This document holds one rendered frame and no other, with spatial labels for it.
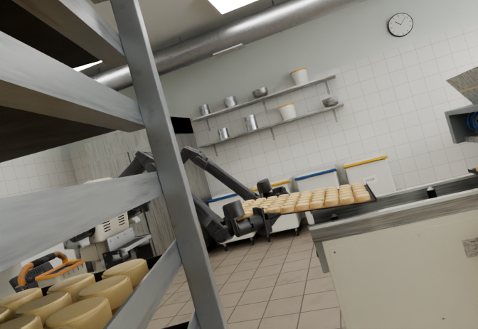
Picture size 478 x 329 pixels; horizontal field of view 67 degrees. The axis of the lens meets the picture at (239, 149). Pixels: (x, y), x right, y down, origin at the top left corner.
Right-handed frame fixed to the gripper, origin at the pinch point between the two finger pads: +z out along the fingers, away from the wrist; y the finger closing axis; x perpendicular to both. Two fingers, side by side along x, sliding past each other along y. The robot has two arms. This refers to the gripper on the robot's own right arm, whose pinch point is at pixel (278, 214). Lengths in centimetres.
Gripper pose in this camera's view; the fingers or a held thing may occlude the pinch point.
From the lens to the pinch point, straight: 144.1
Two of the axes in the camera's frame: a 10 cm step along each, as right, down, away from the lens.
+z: 8.4, -1.9, 5.0
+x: -4.9, 1.1, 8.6
